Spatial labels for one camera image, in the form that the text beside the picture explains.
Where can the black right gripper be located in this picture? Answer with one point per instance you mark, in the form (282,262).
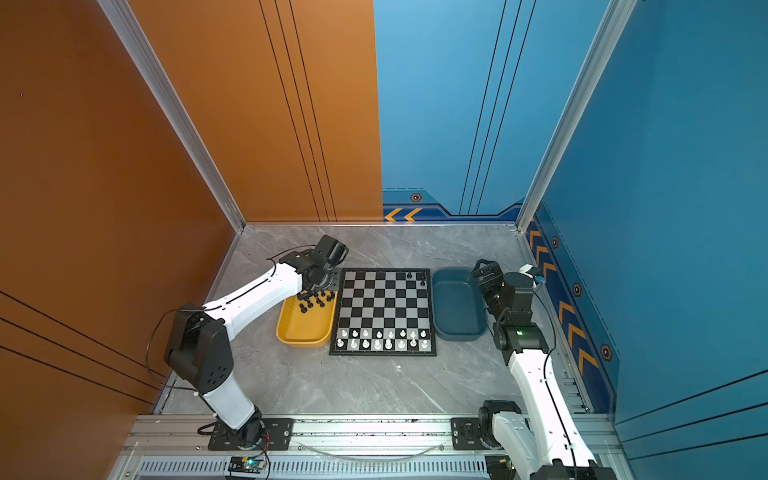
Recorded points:
(493,268)

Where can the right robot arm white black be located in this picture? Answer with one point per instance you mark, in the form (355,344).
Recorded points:
(541,440)

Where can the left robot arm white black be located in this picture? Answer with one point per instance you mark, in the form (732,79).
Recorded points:
(199,344)

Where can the black white chess board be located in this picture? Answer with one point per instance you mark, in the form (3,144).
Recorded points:
(380,297)

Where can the white chess piece row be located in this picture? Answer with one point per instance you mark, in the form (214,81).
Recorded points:
(383,341)

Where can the green circuit board left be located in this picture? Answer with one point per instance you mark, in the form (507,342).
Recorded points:
(248,467)

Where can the teal plastic tray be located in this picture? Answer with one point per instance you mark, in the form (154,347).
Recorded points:
(459,309)

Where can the yellow plastic tray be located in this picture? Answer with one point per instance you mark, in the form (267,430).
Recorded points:
(309,330)

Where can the aluminium corner post left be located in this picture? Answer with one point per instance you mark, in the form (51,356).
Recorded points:
(129,31)

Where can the aluminium corner post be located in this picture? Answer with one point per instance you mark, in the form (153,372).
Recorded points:
(608,34)
(129,31)

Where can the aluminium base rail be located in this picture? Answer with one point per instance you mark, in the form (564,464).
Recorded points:
(303,446)

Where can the aluminium corner post right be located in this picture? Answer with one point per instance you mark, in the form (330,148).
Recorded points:
(608,34)

